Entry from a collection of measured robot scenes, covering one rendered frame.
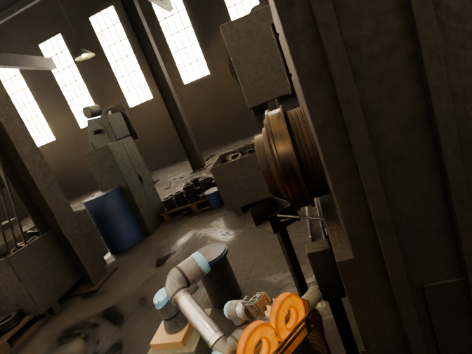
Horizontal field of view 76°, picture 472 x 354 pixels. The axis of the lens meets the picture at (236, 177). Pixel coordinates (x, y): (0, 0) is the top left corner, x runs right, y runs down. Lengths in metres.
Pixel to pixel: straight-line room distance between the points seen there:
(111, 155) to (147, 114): 7.99
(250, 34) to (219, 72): 7.68
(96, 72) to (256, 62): 10.12
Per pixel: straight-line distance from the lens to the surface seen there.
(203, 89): 11.73
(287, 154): 1.15
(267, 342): 1.08
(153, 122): 12.53
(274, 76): 3.93
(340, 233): 1.16
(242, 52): 3.94
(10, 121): 4.02
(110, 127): 8.94
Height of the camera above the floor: 1.44
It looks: 14 degrees down
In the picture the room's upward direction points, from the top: 21 degrees counter-clockwise
